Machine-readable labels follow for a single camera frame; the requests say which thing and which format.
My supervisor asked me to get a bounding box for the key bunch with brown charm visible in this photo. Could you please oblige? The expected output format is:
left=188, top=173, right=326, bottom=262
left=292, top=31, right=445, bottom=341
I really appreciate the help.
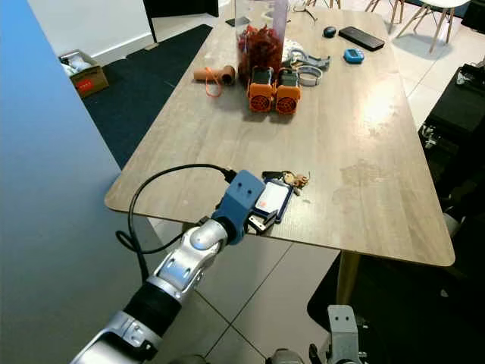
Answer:
left=283, top=171, right=310, bottom=192

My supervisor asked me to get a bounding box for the clear tape ring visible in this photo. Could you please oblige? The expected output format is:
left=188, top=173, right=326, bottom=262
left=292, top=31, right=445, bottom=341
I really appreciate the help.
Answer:
left=296, top=65, right=324, bottom=86

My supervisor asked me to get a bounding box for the clear jar of red chillies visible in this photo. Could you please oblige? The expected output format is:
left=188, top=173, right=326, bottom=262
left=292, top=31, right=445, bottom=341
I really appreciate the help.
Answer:
left=235, top=0, right=290, bottom=84

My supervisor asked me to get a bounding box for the white chair with wooden legs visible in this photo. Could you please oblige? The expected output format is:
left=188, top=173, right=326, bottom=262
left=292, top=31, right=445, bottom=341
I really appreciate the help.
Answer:
left=396, top=0, right=472, bottom=54

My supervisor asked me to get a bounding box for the orange and black fan unit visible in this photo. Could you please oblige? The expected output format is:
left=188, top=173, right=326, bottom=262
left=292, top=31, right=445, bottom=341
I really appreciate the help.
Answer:
left=246, top=67, right=276, bottom=115
left=274, top=70, right=302, bottom=116

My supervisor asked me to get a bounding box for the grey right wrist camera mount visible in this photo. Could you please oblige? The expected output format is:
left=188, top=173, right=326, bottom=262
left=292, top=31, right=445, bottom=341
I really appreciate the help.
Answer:
left=327, top=305, right=365, bottom=364

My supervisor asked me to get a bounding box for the grey robot right leg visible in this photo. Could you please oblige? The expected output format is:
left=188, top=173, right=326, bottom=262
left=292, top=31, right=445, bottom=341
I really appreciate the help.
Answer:
left=264, top=348, right=311, bottom=364

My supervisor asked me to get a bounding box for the wooden table leg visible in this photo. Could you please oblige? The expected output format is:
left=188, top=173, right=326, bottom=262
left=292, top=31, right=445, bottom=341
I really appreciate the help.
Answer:
left=335, top=250, right=363, bottom=308

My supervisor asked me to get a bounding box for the blue card holder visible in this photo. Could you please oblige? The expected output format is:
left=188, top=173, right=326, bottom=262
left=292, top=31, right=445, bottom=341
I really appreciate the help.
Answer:
left=254, top=182, right=292, bottom=222

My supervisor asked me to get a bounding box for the brown cylinder with orange cord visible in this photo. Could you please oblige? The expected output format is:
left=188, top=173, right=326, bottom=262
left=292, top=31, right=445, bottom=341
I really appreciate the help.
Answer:
left=193, top=65, right=237, bottom=99

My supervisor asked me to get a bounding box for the dark grey rug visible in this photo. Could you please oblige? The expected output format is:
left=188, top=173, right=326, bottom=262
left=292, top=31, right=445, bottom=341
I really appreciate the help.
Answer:
left=83, top=23, right=214, bottom=169

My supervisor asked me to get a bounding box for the brown cardboard box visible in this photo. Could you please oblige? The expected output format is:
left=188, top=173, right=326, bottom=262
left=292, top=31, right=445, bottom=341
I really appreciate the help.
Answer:
left=59, top=49, right=110, bottom=99

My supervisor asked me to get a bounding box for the black cabinet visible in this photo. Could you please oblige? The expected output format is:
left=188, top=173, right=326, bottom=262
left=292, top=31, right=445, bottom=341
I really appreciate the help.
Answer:
left=458, top=0, right=485, bottom=36

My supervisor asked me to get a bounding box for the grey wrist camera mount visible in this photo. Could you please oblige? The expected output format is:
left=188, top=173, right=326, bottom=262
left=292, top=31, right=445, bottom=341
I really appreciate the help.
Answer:
left=327, top=305, right=365, bottom=364
left=216, top=170, right=268, bottom=233

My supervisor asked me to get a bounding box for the blue round timer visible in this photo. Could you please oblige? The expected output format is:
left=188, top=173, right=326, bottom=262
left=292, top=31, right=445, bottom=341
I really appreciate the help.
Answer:
left=343, top=48, right=366, bottom=64

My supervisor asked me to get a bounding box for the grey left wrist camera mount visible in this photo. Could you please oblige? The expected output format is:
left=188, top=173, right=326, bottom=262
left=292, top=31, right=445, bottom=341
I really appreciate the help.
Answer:
left=216, top=170, right=268, bottom=233

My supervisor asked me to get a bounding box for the black equipment cart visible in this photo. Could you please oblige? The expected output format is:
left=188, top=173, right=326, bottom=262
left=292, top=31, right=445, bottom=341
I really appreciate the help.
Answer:
left=418, top=64, right=485, bottom=221

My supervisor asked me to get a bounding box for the grey plastic tool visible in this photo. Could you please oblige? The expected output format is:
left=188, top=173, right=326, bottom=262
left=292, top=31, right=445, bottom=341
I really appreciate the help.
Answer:
left=282, top=39, right=333, bottom=73

